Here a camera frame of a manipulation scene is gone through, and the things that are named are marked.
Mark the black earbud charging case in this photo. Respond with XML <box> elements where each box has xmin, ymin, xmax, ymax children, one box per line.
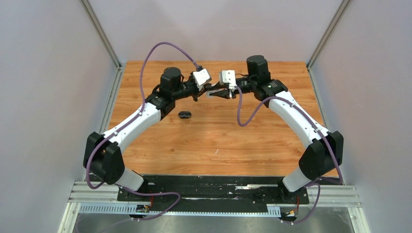
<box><xmin>178</xmin><ymin>111</ymin><xmax>192</xmax><ymax>119</ymax></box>

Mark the white earbud charging case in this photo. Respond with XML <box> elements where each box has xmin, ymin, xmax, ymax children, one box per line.
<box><xmin>205</xmin><ymin>90</ymin><xmax>219</xmax><ymax>98</ymax></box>

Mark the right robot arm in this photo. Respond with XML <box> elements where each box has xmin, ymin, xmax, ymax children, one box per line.
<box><xmin>207</xmin><ymin>55</ymin><xmax>344</xmax><ymax>203</ymax></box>

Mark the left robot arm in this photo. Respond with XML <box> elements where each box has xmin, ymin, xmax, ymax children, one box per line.
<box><xmin>83</xmin><ymin>67</ymin><xmax>211</xmax><ymax>200</ymax></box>

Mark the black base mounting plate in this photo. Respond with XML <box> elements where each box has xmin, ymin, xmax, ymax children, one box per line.
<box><xmin>86</xmin><ymin>174</ymin><xmax>344</xmax><ymax>214</ymax></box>

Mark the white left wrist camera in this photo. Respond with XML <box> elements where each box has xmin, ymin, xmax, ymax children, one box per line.
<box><xmin>192</xmin><ymin>66</ymin><xmax>212</xmax><ymax>90</ymax></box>

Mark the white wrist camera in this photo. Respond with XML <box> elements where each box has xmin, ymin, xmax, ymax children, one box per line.
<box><xmin>192</xmin><ymin>66</ymin><xmax>212</xmax><ymax>90</ymax></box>
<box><xmin>219</xmin><ymin>70</ymin><xmax>237</xmax><ymax>90</ymax></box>

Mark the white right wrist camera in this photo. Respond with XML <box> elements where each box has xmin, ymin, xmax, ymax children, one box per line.
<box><xmin>219</xmin><ymin>70</ymin><xmax>237</xmax><ymax>90</ymax></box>

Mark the slotted cable duct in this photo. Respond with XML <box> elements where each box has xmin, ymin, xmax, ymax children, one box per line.
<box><xmin>79</xmin><ymin>203</ymin><xmax>282</xmax><ymax>217</ymax></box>

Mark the right aluminium corner post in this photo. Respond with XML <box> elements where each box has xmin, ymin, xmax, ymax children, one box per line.
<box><xmin>306</xmin><ymin>0</ymin><xmax>352</xmax><ymax>71</ymax></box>

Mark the aluminium corner post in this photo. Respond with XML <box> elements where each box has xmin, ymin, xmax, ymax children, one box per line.
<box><xmin>79</xmin><ymin>0</ymin><xmax>122</xmax><ymax>70</ymax></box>
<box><xmin>306</xmin><ymin>0</ymin><xmax>352</xmax><ymax>71</ymax></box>

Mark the left aluminium corner post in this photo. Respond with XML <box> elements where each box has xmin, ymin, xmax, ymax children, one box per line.
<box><xmin>79</xmin><ymin>0</ymin><xmax>122</xmax><ymax>70</ymax></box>

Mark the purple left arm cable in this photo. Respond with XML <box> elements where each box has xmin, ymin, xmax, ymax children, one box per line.
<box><xmin>85</xmin><ymin>42</ymin><xmax>204</xmax><ymax>221</ymax></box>

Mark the aluminium frame rail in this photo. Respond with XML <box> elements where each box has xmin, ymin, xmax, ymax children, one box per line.
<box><xmin>69</xmin><ymin>182</ymin><xmax>361</xmax><ymax>208</ymax></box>

